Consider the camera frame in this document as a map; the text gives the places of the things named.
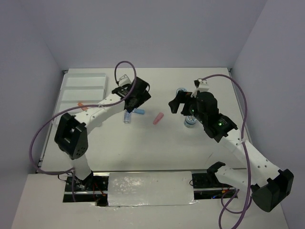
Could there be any blue plastic case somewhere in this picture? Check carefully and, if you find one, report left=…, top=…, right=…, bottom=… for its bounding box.
left=133, top=109, right=145, bottom=115

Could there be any blue paint jar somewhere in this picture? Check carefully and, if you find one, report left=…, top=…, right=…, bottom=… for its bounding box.
left=184, top=115, right=197, bottom=128
left=176, top=87, right=187, bottom=94

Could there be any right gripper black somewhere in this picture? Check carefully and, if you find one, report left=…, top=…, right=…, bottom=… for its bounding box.
left=169, top=90, right=206, bottom=123

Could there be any white compartment tray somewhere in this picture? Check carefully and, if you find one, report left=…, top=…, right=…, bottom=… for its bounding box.
left=52, top=73, right=108, bottom=120

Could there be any orange plastic case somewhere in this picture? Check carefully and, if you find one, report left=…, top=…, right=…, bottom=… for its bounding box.
left=78, top=103, right=88, bottom=111

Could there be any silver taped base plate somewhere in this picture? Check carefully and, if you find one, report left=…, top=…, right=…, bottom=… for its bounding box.
left=108, top=171, right=195, bottom=207

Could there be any clear spray bottle blue cap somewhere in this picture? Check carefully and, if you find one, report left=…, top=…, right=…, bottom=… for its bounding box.
left=123, top=112, right=132, bottom=124

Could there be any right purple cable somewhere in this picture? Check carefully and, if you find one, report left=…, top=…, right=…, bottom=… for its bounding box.
left=196, top=74, right=253, bottom=229

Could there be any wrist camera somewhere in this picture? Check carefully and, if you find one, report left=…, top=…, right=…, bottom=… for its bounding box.
left=192, top=79, right=210, bottom=97
left=118, top=74, right=132, bottom=86

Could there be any blue paint jar near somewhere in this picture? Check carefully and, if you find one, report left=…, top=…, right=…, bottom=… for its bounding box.
left=184, top=115, right=197, bottom=128

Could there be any blue paint jar far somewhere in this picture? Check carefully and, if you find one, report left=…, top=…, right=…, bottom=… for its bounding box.
left=176, top=87, right=187, bottom=94

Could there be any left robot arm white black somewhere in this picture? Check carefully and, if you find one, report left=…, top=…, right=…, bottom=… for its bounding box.
left=54, top=75, right=151, bottom=190

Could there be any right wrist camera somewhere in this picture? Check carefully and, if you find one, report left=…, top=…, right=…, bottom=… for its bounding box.
left=192, top=79, right=210, bottom=97

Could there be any pink plastic case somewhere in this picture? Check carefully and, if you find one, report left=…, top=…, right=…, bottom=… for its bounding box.
left=153, top=112, right=164, bottom=125

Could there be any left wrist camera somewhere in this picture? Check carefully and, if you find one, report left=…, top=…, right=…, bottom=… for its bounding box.
left=118, top=74, right=132, bottom=86

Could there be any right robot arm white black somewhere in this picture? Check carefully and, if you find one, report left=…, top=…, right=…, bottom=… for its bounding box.
left=169, top=91, right=294, bottom=212

